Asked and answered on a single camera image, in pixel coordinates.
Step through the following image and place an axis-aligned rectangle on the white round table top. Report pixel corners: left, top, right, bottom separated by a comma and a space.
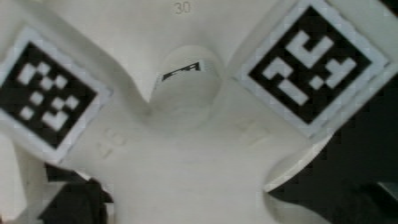
0, 0, 398, 224

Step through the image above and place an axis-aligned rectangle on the white cylindrical table leg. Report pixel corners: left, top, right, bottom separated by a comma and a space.
149, 45, 220, 127

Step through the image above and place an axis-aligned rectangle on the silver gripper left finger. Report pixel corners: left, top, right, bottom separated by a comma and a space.
11, 176, 115, 224

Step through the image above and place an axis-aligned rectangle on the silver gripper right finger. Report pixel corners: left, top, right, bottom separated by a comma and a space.
266, 179, 398, 224

